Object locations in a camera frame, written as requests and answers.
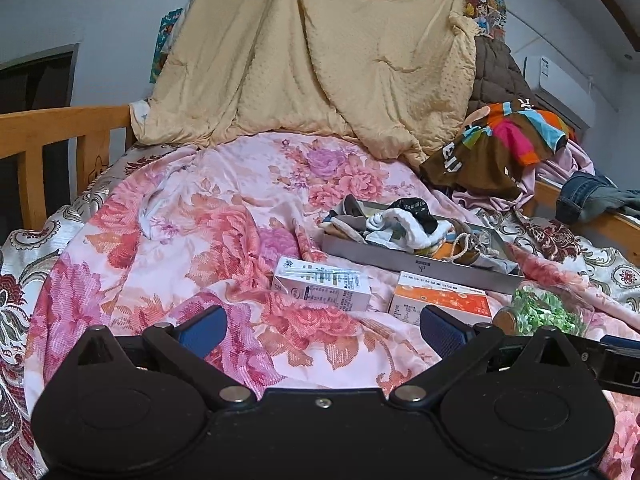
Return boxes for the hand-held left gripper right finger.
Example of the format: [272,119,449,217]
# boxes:
[389,305,583,409]

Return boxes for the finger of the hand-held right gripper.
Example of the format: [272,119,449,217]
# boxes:
[600,334,640,351]

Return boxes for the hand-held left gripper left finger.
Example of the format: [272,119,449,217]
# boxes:
[70,304,258,408]

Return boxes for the grey rectangular box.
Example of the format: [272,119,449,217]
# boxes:
[320,197,525,295]

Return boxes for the yellow and white sock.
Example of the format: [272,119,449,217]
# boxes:
[380,208,448,257]

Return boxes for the black sock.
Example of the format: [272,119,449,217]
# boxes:
[400,199,439,235]

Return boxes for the white printed cloth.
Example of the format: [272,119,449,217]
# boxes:
[365,212,401,243]

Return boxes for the grey brown sock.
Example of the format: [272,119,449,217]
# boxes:
[325,197,372,241]

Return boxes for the orange and white medicine box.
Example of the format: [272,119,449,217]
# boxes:
[389,271,493,325]

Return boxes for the glass jar with green pieces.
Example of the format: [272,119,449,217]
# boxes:
[492,285,588,338]

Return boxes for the pink floral blanket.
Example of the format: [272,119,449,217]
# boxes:
[25,130,640,480]

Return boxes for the grey green garment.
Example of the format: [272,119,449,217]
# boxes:
[595,187,640,221]

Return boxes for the blue jeans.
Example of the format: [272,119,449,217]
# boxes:
[555,171,623,225]

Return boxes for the colourful patchwork garment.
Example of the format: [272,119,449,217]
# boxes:
[419,97,578,201]

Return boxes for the gold maroon brocade sheet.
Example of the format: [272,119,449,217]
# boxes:
[0,160,640,480]

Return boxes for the brown quilted jacket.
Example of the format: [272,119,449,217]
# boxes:
[470,35,538,111]

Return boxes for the white air conditioner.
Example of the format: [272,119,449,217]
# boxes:
[522,55,596,133]

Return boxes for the beige dotted quilt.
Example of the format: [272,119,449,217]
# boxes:
[131,0,478,171]

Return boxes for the wooden bed rail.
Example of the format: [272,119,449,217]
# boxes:
[532,180,640,251]

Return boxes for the wooden bed frame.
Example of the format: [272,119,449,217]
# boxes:
[0,104,136,231]

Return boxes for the teal wall poster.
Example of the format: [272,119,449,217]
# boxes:
[150,7,185,83]

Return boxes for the cartoon wall poster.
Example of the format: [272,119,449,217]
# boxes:
[460,0,508,41]

